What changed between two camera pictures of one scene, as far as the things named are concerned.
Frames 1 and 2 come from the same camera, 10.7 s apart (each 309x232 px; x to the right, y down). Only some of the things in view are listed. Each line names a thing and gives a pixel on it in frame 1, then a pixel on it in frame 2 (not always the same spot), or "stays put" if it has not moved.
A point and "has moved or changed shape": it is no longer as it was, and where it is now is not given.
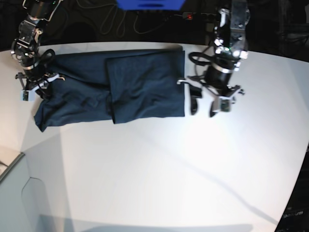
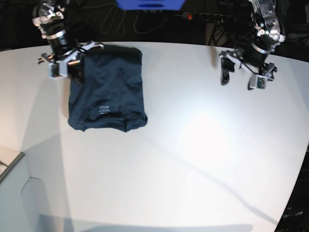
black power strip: (201, 16) stays put
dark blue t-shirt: (110, 84) has moved or changed shape
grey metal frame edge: (11, 165) stays put
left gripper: (31, 84) -> (67, 60)
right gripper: (223, 93) -> (230, 57)
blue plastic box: (150, 5) stays put
